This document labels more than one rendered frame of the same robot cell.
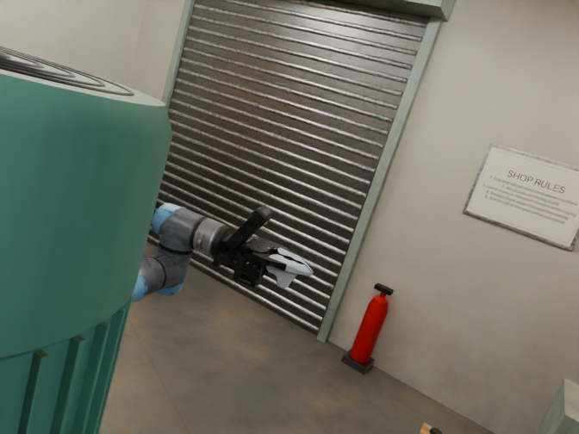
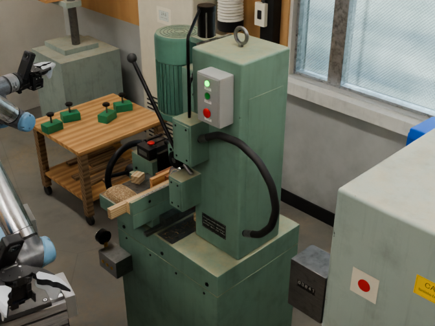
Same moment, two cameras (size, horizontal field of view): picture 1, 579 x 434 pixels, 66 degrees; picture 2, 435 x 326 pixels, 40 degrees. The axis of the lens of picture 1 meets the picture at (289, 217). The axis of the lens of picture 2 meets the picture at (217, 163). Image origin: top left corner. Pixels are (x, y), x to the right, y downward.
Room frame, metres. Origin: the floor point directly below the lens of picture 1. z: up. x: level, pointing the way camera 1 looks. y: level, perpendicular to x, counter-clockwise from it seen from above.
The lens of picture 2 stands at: (-0.61, 1.98, 2.11)
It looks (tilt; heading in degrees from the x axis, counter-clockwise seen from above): 29 degrees down; 289
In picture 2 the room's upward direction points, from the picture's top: straight up
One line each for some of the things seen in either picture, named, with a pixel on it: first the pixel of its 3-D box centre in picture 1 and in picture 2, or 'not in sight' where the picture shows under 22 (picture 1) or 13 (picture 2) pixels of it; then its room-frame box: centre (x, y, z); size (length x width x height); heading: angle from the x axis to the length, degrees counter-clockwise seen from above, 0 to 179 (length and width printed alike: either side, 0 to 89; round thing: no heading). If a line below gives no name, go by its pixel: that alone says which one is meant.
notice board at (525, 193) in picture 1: (529, 195); not in sight; (2.74, -1.33, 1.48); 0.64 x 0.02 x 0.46; 64
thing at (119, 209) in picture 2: not in sight; (167, 185); (0.22, 0.22, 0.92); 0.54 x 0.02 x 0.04; 64
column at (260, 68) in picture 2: not in sight; (239, 149); (-0.08, 0.27, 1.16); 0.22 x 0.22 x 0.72; 64
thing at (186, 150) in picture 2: not in sight; (190, 138); (0.05, 0.38, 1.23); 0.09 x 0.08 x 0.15; 154
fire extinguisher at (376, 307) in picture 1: (370, 326); not in sight; (2.92, -0.77, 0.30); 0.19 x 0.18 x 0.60; 154
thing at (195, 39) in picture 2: not in sight; (207, 31); (0.05, 0.21, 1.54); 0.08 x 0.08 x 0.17; 64
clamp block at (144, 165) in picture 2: not in sight; (155, 160); (0.35, 0.05, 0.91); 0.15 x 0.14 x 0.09; 64
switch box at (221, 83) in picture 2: not in sight; (215, 97); (-0.05, 0.41, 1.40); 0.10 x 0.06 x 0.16; 154
